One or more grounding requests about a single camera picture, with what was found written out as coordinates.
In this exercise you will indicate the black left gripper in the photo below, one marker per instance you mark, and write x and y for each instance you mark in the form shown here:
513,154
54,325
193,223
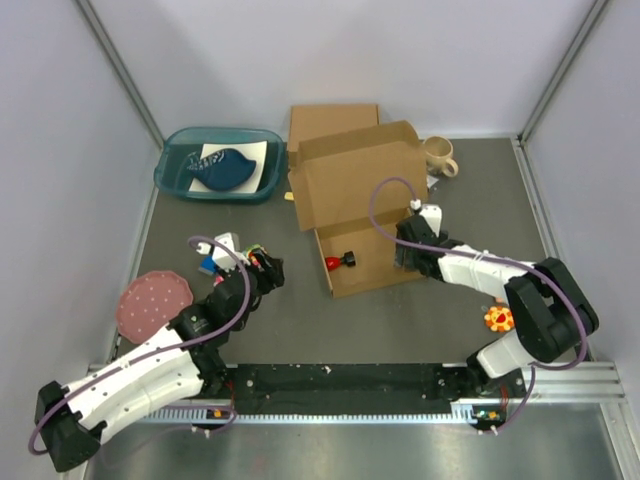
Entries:
272,276

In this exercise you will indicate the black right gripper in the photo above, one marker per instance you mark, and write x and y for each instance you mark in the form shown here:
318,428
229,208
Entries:
403,258

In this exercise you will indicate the red black stamp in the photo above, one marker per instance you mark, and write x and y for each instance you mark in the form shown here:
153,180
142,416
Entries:
347,259

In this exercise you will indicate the brown cardboard box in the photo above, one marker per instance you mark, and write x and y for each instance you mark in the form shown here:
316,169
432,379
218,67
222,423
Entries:
351,189

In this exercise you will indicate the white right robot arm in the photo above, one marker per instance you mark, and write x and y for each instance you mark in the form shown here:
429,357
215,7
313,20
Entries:
548,313

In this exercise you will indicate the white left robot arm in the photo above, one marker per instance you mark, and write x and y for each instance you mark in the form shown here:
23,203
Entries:
179,361

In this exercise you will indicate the upper folded cardboard box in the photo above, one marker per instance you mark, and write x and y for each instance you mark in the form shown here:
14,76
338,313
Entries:
314,121

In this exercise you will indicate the rainbow flower toy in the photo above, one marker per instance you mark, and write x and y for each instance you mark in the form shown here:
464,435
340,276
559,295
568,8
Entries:
252,249

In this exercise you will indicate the blue eraser block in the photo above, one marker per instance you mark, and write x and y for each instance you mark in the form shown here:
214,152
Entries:
208,266

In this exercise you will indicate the blue toothbrush package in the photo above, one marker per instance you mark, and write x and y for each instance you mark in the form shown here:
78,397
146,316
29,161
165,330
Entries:
431,182

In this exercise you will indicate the orange flower toy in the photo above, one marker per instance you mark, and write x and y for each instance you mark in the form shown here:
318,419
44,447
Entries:
499,319

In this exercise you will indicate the beige ceramic mug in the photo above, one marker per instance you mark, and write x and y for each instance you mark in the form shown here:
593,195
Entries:
438,152

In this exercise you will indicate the pink dotted plate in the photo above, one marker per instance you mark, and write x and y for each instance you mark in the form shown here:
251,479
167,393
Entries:
149,303

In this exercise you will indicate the dark blue fish plate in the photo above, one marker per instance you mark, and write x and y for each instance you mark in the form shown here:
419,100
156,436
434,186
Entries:
222,170

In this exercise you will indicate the white paper sheet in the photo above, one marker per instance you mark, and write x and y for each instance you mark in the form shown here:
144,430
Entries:
254,151

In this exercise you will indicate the teal plastic bin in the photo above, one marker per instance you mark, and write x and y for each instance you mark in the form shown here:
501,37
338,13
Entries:
170,175

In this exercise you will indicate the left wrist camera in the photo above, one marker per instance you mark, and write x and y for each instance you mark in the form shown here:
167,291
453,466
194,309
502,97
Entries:
223,249

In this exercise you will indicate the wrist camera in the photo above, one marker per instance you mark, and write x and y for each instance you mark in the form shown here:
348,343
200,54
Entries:
431,213
223,249

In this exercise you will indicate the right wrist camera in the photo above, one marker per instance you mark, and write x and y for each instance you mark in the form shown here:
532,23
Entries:
431,213

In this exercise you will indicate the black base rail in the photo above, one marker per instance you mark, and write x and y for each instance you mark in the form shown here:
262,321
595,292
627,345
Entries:
343,389

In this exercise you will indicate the grey slotted cable duct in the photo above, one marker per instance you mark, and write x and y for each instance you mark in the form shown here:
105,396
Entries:
454,414

